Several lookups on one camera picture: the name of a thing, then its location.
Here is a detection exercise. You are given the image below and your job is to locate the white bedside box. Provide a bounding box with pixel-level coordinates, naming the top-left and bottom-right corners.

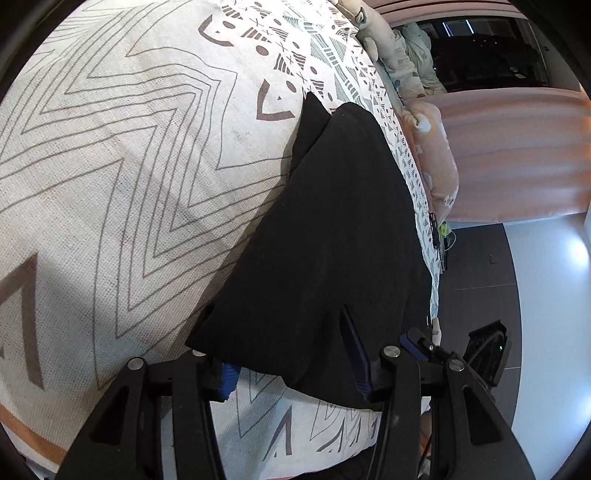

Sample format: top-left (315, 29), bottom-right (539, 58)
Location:
top-left (438, 222), bottom-right (457, 272)

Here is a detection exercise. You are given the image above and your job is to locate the patterned white bed quilt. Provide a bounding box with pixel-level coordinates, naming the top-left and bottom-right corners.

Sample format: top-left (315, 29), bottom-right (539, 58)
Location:
top-left (1, 1), bottom-right (440, 472)

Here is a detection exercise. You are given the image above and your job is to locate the black garment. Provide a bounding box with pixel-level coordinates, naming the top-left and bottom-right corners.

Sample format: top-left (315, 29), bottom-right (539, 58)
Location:
top-left (186, 95), bottom-right (432, 410)

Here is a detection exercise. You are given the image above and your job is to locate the crumpled light green blanket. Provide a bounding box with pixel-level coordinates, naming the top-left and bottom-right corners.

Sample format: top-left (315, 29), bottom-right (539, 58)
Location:
top-left (386, 23), bottom-right (447, 101)

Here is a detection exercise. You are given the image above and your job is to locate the pink curtain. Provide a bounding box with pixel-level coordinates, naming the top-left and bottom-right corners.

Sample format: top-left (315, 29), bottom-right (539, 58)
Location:
top-left (386, 18), bottom-right (590, 224)

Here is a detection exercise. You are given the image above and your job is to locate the grey plush toy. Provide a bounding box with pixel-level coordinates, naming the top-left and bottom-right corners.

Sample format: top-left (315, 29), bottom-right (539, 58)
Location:
top-left (331, 0), bottom-right (394, 62)

